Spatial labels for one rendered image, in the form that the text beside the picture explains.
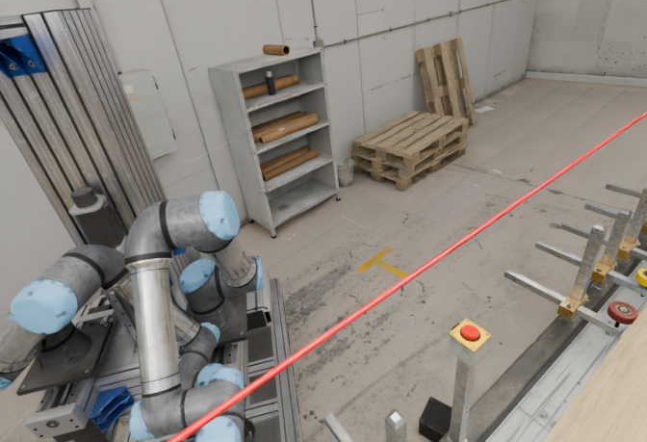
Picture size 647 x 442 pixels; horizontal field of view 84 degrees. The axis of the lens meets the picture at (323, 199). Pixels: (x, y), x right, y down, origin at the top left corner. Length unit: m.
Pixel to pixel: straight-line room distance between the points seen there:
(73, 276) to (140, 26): 2.37
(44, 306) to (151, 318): 0.23
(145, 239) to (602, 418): 1.26
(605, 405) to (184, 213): 1.24
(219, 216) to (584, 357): 1.53
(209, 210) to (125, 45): 2.38
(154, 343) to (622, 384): 1.28
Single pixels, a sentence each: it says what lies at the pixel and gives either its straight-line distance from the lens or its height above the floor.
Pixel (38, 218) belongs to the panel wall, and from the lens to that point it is 3.22.
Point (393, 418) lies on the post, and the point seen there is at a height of 1.16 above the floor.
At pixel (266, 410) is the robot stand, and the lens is 2.10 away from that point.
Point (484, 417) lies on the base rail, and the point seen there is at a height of 0.70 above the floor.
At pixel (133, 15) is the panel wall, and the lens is 3.13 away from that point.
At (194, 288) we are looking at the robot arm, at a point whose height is 1.24.
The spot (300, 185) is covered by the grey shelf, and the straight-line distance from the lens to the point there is 4.03.
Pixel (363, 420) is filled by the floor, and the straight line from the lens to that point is 2.26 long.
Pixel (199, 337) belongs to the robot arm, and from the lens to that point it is 1.17.
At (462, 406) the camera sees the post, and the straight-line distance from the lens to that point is 1.23.
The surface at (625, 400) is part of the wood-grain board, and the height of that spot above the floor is 0.90.
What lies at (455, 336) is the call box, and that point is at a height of 1.22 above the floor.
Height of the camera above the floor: 1.99
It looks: 30 degrees down
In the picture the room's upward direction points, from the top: 8 degrees counter-clockwise
